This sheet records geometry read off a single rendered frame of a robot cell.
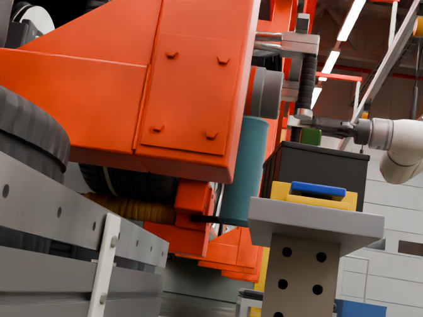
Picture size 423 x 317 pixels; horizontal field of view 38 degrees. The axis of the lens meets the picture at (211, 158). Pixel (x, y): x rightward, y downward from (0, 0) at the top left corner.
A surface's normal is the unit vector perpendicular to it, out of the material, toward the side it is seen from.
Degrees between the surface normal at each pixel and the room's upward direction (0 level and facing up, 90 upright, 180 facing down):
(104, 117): 90
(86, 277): 90
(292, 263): 90
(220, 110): 90
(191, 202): 80
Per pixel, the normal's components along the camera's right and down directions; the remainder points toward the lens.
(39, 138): 0.97, 0.11
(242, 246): -0.08, -0.21
